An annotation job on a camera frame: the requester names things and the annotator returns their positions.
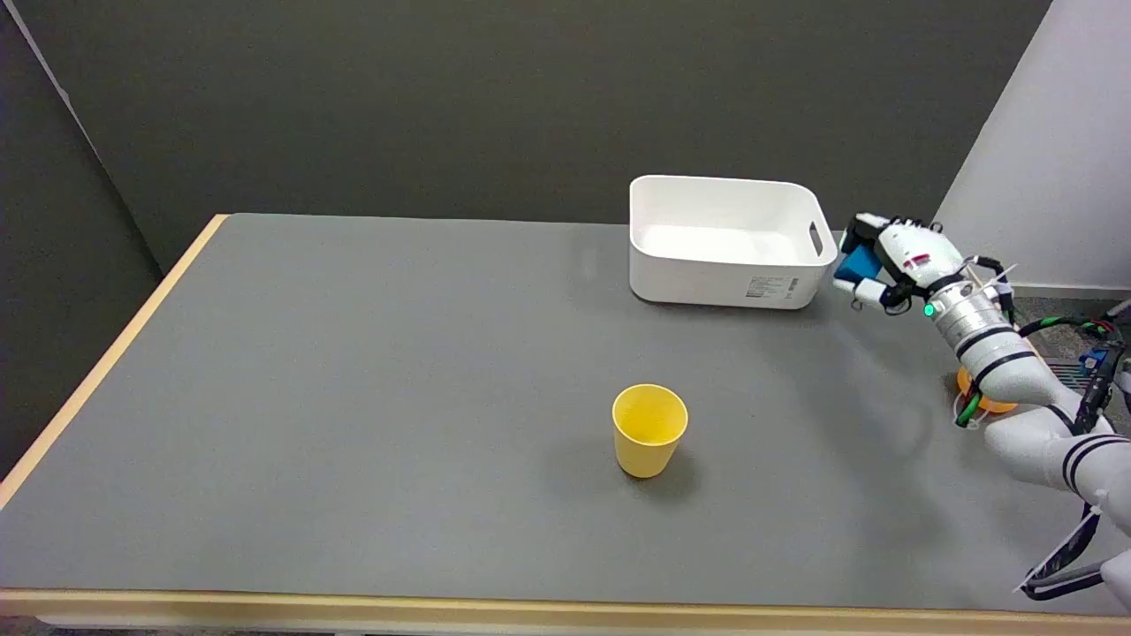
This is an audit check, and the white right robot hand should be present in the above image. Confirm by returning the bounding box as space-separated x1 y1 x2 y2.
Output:
831 212 975 316

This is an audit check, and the blue cube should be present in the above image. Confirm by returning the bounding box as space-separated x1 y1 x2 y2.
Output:
838 246 883 282

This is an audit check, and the white plastic storage box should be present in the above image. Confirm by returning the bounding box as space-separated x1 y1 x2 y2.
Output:
628 174 839 311

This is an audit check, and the orange round object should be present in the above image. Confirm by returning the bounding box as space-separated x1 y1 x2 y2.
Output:
957 366 1019 415

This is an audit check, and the yellow plastic cup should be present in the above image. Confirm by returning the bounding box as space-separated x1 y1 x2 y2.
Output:
611 383 689 480

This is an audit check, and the black cable with green sleeve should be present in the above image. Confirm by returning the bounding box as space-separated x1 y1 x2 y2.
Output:
954 300 1131 435

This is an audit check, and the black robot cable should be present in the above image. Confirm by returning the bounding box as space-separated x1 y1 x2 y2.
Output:
1013 502 1111 602

